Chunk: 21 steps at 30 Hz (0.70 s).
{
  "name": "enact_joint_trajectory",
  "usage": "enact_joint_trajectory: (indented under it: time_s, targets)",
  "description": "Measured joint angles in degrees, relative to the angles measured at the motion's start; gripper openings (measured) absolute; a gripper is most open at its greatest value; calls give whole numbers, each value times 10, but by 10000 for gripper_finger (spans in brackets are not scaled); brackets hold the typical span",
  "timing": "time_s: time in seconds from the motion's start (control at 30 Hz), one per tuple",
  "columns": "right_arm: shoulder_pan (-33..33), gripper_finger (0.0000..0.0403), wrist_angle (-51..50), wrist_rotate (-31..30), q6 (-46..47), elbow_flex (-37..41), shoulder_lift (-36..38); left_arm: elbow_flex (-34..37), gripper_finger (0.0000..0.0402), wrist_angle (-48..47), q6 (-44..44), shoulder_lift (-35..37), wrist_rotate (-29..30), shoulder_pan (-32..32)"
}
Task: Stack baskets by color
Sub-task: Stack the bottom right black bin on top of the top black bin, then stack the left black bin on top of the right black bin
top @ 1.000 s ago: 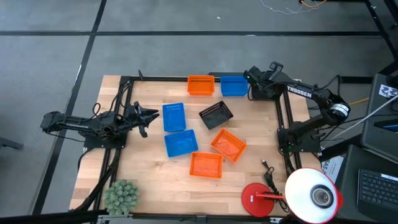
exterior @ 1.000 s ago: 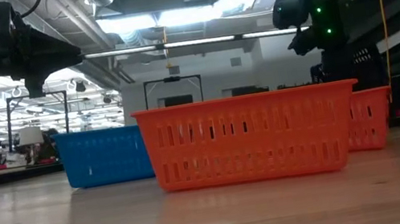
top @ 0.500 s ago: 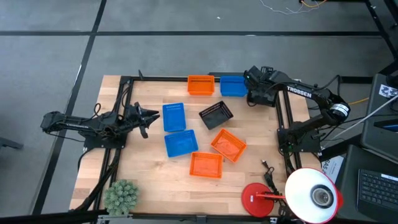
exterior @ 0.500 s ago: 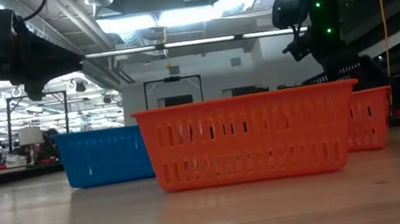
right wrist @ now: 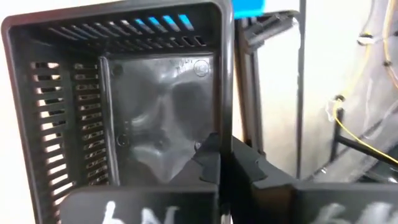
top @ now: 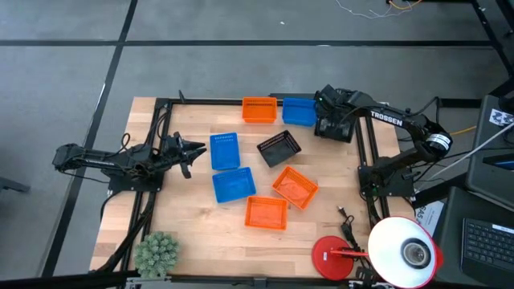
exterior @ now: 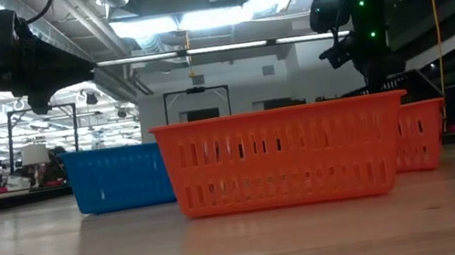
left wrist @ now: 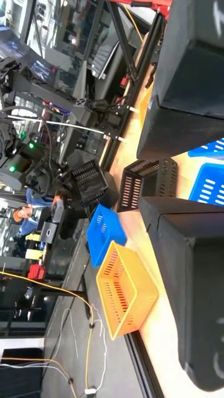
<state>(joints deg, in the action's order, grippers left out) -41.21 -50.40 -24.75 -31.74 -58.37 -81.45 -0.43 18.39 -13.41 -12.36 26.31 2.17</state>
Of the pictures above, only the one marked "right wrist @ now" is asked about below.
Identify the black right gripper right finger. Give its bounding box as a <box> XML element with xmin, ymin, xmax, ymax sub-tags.
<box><xmin>231</xmin><ymin>136</ymin><xmax>398</xmax><ymax>224</ymax></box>

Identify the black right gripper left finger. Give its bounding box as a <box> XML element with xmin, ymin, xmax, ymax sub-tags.
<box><xmin>60</xmin><ymin>133</ymin><xmax>221</xmax><ymax>224</ymax></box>

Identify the black slotted plastic basket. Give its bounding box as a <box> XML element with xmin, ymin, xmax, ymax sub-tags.
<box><xmin>1</xmin><ymin>0</ymin><xmax>234</xmax><ymax>224</ymax></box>

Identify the black metal stand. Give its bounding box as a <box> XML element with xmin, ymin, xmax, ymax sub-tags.
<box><xmin>330</xmin><ymin>107</ymin><xmax>398</xmax><ymax>170</ymax></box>

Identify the blue slotted plastic basket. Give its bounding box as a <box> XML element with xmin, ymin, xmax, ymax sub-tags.
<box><xmin>133</xmin><ymin>0</ymin><xmax>266</xmax><ymax>34</ymax></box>

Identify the yellow cable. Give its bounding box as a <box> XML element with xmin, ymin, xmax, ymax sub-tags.
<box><xmin>331</xmin><ymin>98</ymin><xmax>398</xmax><ymax>166</ymax></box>

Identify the black metal shelf frame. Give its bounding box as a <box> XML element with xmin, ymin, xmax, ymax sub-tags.
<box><xmin>233</xmin><ymin>0</ymin><xmax>308</xmax><ymax>180</ymax></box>

